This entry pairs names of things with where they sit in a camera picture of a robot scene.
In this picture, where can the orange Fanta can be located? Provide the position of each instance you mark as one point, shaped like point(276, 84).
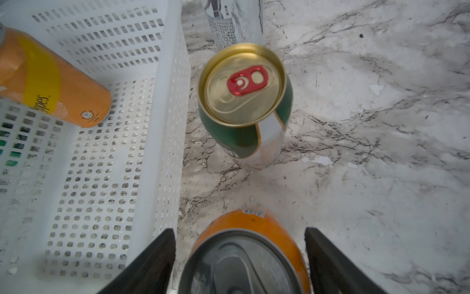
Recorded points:
point(246, 251)

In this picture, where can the white plastic perforated basket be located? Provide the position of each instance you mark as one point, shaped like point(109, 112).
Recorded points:
point(85, 202)

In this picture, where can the green gold-top can white band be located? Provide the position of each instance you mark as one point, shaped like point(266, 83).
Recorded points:
point(245, 103)

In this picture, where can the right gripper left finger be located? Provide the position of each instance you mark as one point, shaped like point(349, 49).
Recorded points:
point(150, 272)

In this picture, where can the white silver tall can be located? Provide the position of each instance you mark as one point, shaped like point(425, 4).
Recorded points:
point(235, 21)

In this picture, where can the green soda can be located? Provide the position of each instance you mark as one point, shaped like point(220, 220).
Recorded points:
point(10, 154)

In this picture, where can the orange yellow soda can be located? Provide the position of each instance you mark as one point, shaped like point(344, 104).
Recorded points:
point(37, 77)

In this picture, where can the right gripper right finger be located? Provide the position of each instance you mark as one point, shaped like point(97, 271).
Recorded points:
point(331, 272)

